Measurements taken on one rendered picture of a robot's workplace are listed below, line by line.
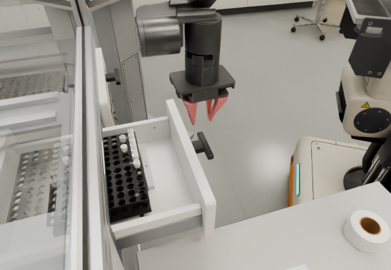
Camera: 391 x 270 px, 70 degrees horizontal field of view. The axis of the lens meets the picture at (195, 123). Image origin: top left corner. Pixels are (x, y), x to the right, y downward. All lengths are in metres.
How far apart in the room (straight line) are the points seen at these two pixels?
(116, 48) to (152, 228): 1.07
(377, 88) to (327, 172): 0.58
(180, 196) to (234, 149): 1.28
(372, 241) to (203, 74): 0.44
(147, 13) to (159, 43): 0.05
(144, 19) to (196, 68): 0.11
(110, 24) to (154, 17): 0.96
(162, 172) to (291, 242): 0.29
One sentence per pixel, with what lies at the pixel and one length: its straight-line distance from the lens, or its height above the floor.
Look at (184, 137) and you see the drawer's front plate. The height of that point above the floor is 0.93.
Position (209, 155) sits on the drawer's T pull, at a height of 0.91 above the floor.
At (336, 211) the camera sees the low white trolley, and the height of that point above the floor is 0.76.
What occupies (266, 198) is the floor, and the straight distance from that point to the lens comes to 1.62.
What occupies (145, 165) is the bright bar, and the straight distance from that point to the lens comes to 0.61.
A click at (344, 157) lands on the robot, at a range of 1.56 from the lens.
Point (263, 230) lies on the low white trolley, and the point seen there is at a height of 0.76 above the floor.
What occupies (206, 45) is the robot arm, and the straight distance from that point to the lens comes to 0.43.
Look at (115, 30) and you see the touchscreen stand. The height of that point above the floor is 0.78.
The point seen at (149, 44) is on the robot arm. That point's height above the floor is 1.13.
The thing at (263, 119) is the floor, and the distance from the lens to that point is 2.08.
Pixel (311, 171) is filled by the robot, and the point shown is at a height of 0.28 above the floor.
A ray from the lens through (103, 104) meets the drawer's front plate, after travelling 0.67.
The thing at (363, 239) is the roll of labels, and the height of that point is 0.80.
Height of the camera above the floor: 1.31
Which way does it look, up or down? 41 degrees down
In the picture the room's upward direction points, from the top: straight up
